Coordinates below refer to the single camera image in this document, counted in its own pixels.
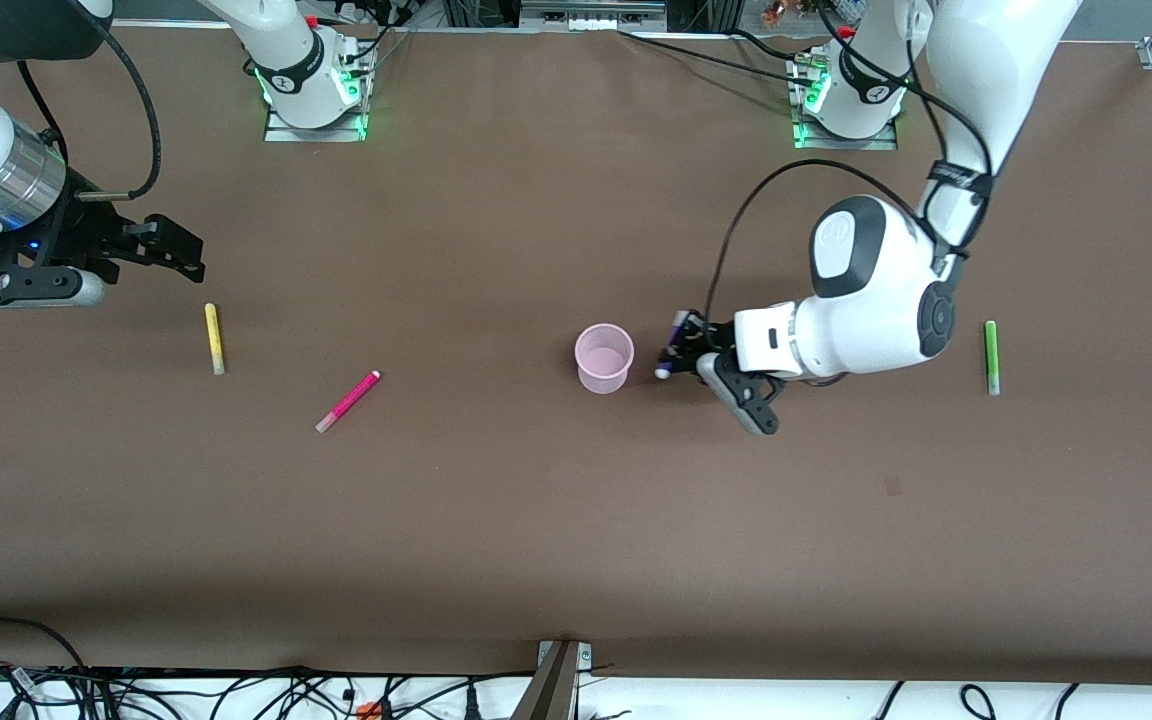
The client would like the black floor cable tangle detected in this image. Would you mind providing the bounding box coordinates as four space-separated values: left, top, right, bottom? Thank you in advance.
0 662 537 720

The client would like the metal table edge bracket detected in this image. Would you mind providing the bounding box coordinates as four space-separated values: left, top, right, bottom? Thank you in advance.
511 640 594 720

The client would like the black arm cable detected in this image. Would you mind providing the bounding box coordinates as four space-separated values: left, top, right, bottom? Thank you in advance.
704 0 995 323
16 10 163 201

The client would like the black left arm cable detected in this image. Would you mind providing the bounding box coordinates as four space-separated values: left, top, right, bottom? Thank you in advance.
704 0 995 323

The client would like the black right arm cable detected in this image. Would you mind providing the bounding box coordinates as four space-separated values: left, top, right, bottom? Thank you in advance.
16 10 163 201

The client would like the black cable across table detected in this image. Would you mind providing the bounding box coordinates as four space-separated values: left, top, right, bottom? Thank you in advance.
619 30 809 85

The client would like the pink marker pen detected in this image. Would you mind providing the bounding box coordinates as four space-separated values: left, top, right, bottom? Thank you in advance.
315 370 382 435

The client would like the purple marker pen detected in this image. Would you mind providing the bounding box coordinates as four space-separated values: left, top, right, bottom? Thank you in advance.
654 309 691 380

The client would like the pink pen holder cup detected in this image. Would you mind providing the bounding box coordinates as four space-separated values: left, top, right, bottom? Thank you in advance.
574 322 636 395

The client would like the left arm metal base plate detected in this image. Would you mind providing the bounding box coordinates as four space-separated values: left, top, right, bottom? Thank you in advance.
786 55 900 152

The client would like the black looped floor cable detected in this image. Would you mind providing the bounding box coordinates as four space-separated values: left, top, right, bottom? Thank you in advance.
0 617 89 673

